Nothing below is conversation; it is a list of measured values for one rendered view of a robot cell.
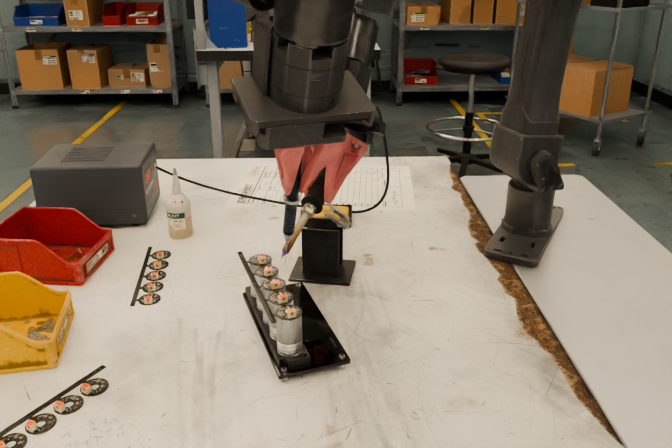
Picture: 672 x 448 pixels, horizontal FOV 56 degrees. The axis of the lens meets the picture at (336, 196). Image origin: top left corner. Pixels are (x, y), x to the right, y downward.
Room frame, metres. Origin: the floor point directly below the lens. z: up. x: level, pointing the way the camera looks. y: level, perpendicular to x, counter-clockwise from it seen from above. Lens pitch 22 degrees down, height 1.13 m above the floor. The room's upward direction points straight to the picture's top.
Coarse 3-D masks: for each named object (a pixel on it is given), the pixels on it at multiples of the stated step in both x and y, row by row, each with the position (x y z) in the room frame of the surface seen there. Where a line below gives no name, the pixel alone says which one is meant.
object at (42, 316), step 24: (0, 288) 0.59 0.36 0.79; (24, 288) 0.59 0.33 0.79; (48, 288) 0.60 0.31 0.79; (0, 312) 0.59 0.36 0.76; (24, 312) 0.59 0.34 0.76; (48, 312) 0.60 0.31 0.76; (72, 312) 0.60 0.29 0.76; (0, 336) 0.50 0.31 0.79; (24, 336) 0.50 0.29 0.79; (48, 336) 0.56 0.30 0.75; (0, 360) 0.50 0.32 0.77; (24, 360) 0.50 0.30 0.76; (48, 360) 0.51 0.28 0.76
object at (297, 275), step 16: (336, 208) 0.71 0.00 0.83; (320, 224) 0.72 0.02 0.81; (336, 224) 0.71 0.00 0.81; (304, 240) 0.69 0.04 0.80; (320, 240) 0.68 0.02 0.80; (336, 240) 0.68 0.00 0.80; (304, 256) 0.69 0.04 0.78; (320, 256) 0.68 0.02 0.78; (336, 256) 0.68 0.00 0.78; (304, 272) 0.69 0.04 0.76; (320, 272) 0.68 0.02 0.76; (336, 272) 0.68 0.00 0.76; (352, 272) 0.69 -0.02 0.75
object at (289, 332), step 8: (280, 320) 0.50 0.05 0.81; (288, 320) 0.50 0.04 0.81; (296, 320) 0.50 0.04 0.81; (280, 328) 0.50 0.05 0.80; (288, 328) 0.50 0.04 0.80; (296, 328) 0.50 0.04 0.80; (280, 336) 0.50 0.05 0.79; (288, 336) 0.50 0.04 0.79; (296, 336) 0.50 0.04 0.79; (280, 344) 0.50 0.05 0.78; (288, 344) 0.50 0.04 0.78; (296, 344) 0.50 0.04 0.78; (280, 352) 0.50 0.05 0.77; (288, 352) 0.50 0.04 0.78; (296, 352) 0.50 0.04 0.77
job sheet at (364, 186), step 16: (256, 176) 1.05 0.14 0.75; (272, 176) 1.05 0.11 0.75; (352, 176) 1.05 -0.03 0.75; (368, 176) 1.05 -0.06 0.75; (384, 176) 1.05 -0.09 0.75; (400, 176) 1.05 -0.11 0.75; (240, 192) 0.97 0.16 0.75; (256, 192) 0.97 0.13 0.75; (272, 192) 0.97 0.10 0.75; (352, 192) 0.97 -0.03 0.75; (368, 192) 0.97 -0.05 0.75; (400, 192) 0.97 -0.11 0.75; (352, 208) 0.90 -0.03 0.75; (384, 208) 0.90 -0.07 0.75; (400, 208) 0.90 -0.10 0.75
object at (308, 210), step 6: (306, 204) 0.62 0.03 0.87; (312, 204) 0.62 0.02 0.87; (300, 210) 0.62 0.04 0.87; (306, 210) 0.61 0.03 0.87; (312, 210) 0.62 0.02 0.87; (306, 216) 0.61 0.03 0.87; (312, 216) 0.61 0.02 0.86; (300, 222) 0.60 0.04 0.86; (300, 228) 0.60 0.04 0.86; (294, 234) 0.59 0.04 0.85; (294, 240) 0.58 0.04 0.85; (288, 246) 0.58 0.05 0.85; (288, 252) 0.57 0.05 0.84
